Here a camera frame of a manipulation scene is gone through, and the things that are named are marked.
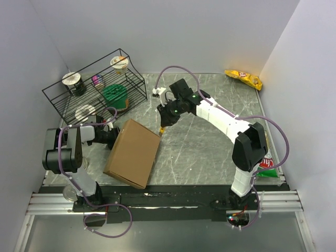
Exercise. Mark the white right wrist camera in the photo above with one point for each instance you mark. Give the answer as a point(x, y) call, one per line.
point(159, 93)

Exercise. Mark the black wire rack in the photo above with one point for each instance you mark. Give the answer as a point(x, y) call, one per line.
point(65, 104)

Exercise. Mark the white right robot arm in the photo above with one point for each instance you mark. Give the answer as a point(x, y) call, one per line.
point(249, 140)

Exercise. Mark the yellow chips bag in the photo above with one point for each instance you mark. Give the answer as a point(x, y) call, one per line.
point(247, 78)

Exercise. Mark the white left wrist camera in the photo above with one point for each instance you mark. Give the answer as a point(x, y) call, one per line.
point(108, 127)

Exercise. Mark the brown cardboard express box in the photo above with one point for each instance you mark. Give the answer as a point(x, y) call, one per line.
point(133, 154)

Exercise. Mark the orange white yogurt cup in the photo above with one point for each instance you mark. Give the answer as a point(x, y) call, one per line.
point(119, 64)

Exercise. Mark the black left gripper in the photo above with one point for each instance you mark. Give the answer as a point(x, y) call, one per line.
point(115, 130)

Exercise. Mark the green round plastic lid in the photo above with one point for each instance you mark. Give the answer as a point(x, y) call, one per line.
point(116, 96)

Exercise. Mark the yellow utility knife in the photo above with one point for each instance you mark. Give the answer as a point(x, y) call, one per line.
point(161, 131)

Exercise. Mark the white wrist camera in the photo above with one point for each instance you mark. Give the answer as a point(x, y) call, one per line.
point(159, 93)
point(108, 127)

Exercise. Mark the white tape roll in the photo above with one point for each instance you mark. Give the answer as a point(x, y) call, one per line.
point(83, 112)

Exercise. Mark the small purple pink box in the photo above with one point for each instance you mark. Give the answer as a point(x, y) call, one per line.
point(97, 81)

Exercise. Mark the aluminium frame rail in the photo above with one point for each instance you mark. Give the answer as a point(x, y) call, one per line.
point(56, 204)

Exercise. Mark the green cassava chips bag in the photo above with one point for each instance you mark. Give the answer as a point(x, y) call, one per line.
point(266, 163)

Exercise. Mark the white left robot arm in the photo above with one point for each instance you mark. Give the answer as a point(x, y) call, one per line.
point(62, 155)

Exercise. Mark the black yogurt cup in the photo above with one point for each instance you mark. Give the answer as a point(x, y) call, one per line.
point(74, 84)

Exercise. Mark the silver tin can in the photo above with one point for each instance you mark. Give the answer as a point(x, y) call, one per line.
point(69, 193)

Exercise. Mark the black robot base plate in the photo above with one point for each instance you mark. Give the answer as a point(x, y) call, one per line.
point(171, 202)

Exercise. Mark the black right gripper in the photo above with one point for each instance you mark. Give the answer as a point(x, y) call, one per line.
point(166, 120)

